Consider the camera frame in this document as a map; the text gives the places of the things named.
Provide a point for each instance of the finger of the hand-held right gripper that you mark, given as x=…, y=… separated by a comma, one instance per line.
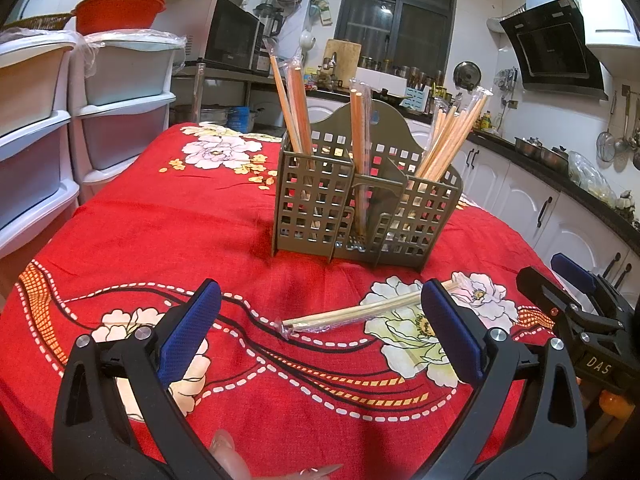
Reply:
x=575, y=275
x=550, y=297

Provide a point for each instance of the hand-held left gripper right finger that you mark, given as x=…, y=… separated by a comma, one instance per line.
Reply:
x=450, y=330

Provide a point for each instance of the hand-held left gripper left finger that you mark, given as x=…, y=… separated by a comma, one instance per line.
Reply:
x=192, y=330

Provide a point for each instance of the wooden chopstick pair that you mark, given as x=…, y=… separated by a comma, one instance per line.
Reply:
x=286, y=102
x=350, y=311

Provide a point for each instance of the bunch of chopsticks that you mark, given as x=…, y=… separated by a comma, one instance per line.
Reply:
x=445, y=145

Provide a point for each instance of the grey plastic lattice utensil holder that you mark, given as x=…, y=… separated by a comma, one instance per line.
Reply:
x=400, y=135

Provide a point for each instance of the person's left hand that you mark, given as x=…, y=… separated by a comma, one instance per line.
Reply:
x=235, y=460

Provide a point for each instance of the white base cabinets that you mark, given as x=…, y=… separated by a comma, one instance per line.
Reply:
x=520, y=195

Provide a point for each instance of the clear plastic bag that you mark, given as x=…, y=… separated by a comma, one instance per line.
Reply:
x=590, y=175

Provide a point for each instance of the red floral tablecloth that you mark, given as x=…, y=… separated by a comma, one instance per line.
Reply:
x=200, y=220

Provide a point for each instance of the black countertop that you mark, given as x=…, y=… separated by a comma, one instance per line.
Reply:
x=530, y=167

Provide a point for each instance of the hanging metal strainer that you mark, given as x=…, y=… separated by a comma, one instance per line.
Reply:
x=606, y=146

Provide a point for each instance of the hanging metal ladle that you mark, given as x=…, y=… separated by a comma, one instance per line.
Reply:
x=621, y=144

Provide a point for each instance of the row of sauce bottles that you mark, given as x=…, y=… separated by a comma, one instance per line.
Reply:
x=485, y=121

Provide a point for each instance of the blue packet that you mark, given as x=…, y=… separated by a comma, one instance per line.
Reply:
x=239, y=120

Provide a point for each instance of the steel steamer pot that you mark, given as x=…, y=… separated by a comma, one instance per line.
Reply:
x=214, y=115

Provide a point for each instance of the hanging dark pot lid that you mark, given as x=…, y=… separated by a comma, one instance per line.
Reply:
x=467, y=75

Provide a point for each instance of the black range hood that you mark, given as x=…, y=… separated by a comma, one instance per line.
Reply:
x=550, y=45

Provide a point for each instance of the white blue knife block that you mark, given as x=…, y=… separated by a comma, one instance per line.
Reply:
x=417, y=100

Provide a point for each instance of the black wok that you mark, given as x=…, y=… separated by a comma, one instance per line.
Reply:
x=392, y=96

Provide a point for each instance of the metal shelf rack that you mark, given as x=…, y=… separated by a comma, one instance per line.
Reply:
x=220, y=74

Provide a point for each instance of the white rectangular container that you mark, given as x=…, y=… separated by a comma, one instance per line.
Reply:
x=385, y=80

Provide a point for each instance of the row of spice jars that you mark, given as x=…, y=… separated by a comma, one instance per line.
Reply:
x=400, y=71

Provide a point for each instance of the white drawer tower pale bins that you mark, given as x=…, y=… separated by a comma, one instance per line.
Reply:
x=125, y=75

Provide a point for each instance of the wooden cutting board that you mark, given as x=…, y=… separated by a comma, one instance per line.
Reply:
x=347, y=60

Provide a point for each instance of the white drawer tower cream bins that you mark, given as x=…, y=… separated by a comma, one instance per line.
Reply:
x=30, y=85

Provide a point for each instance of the microwave oven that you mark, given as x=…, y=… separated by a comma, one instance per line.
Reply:
x=230, y=35

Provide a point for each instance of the dark window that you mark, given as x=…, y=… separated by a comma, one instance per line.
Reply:
x=400, y=20

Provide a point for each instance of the white teapot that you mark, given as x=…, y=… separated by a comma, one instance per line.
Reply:
x=307, y=40

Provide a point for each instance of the blender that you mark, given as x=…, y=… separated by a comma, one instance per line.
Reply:
x=267, y=20

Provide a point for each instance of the red plastic basin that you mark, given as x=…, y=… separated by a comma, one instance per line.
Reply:
x=120, y=12

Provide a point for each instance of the hanging green white packet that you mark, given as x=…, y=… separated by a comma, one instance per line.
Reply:
x=324, y=15

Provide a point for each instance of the woven basket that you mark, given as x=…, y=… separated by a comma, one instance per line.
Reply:
x=40, y=21

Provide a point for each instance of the wall socket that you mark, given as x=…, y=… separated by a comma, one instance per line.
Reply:
x=511, y=104

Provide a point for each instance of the white wall cabinet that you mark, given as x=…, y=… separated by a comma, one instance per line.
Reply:
x=610, y=15

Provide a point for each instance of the silver hood duct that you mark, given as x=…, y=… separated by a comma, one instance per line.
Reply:
x=510, y=15

